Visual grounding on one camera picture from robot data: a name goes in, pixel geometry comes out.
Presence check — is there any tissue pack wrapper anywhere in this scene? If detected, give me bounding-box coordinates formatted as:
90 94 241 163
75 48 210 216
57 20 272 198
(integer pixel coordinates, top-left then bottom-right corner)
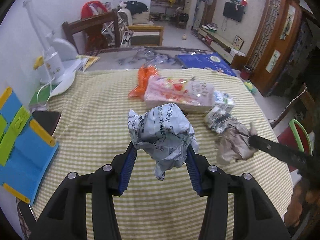
204 106 231 134

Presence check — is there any red bag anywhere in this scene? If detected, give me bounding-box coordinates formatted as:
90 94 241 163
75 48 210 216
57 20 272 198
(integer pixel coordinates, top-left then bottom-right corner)
81 1 107 19

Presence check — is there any pink strawberry snack bag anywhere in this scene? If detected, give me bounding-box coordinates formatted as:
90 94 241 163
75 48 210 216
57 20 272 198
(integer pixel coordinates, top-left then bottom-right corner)
144 75 215 113

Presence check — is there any small red bin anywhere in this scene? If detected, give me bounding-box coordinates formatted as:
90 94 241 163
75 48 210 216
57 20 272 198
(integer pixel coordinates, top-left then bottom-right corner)
240 66 252 80

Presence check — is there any green book under lamp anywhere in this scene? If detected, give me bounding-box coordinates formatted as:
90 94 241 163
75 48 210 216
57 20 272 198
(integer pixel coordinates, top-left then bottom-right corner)
29 85 57 109

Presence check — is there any brown pink paper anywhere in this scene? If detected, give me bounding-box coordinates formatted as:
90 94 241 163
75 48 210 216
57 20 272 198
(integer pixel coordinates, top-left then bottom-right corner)
217 120 258 165

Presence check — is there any black phone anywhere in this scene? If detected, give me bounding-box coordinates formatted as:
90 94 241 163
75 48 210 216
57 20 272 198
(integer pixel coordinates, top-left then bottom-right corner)
32 111 61 135

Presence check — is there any wooden sofa with cushions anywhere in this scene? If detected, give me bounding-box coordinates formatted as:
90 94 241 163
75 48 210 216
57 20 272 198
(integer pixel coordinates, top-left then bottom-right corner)
118 1 164 46

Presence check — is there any blue toy block board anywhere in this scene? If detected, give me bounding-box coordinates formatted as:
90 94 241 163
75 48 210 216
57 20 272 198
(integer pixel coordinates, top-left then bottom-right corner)
1 87 59 205

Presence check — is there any red green trash bin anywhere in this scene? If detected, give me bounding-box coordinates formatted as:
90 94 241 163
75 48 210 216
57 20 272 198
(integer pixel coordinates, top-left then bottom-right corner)
277 119 312 155

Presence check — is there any orange plastic bag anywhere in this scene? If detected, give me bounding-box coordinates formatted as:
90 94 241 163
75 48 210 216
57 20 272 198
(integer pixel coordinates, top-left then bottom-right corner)
128 64 158 100

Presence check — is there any dark wooden chair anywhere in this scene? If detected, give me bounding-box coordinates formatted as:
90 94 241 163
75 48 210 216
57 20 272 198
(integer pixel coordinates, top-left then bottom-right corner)
62 8 122 55

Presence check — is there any wall television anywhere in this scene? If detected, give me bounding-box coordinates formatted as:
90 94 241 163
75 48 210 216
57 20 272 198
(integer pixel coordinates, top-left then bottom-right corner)
222 2 245 22

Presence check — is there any printed white paper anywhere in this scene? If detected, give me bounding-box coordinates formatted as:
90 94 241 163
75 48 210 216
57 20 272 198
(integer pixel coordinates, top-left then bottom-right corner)
128 103 199 180

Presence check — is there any carved wooden chair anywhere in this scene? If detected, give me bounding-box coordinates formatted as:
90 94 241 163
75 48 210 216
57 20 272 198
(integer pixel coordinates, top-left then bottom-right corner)
269 83 315 129

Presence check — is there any person's hand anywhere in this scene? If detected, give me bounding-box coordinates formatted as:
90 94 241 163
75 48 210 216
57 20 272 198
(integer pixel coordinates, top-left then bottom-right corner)
284 179 319 228

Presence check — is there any white desk lamp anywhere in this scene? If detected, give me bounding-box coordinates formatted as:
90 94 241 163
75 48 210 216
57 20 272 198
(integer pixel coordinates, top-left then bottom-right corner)
23 0 85 98

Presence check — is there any tv cabinet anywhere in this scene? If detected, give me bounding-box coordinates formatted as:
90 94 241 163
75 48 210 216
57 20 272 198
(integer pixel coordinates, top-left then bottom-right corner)
197 28 247 70

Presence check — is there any blue book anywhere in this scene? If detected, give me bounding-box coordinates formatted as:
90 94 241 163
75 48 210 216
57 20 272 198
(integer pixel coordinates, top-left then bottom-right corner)
176 53 236 76

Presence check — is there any green stuffed toy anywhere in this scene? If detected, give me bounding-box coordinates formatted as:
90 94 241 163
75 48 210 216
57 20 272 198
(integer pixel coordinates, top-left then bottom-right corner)
244 81 257 95

